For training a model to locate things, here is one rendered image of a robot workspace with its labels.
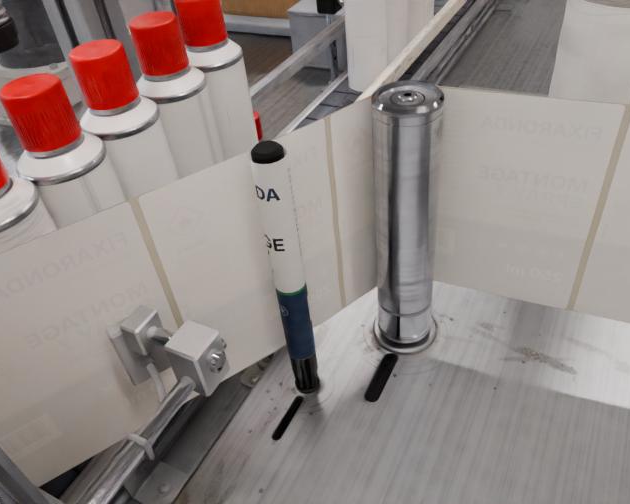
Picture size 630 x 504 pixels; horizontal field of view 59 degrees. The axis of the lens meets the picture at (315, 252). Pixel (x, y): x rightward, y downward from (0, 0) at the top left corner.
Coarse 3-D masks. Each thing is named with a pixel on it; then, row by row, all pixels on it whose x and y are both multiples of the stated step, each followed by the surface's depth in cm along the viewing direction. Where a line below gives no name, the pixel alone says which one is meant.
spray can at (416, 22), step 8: (416, 0) 74; (424, 0) 76; (416, 8) 75; (424, 8) 76; (416, 16) 76; (424, 16) 77; (408, 24) 76; (416, 24) 77; (424, 24) 78; (408, 32) 77; (416, 32) 77; (408, 40) 78
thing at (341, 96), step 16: (448, 0) 95; (448, 32) 85; (432, 48) 80; (416, 64) 77; (400, 80) 73; (336, 96) 72; (352, 96) 71; (320, 112) 69; (80, 464) 35; (64, 480) 35
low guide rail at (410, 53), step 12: (456, 0) 85; (444, 12) 81; (456, 12) 86; (432, 24) 78; (444, 24) 82; (420, 36) 75; (432, 36) 78; (408, 48) 72; (420, 48) 75; (396, 60) 70; (408, 60) 72; (384, 72) 67; (396, 72) 69; (372, 84) 65; (384, 84) 66; (360, 96) 63
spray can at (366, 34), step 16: (352, 0) 64; (368, 0) 63; (384, 0) 64; (352, 16) 65; (368, 16) 64; (384, 16) 65; (352, 32) 66; (368, 32) 66; (384, 32) 67; (352, 48) 68; (368, 48) 67; (384, 48) 68; (352, 64) 69; (368, 64) 68; (384, 64) 69; (352, 80) 71; (368, 80) 69
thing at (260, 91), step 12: (336, 24) 68; (324, 36) 65; (336, 36) 68; (300, 48) 63; (312, 48) 64; (324, 48) 66; (288, 60) 61; (300, 60) 62; (276, 72) 59; (288, 72) 60; (264, 84) 57; (276, 84) 59; (252, 96) 55; (264, 96) 57
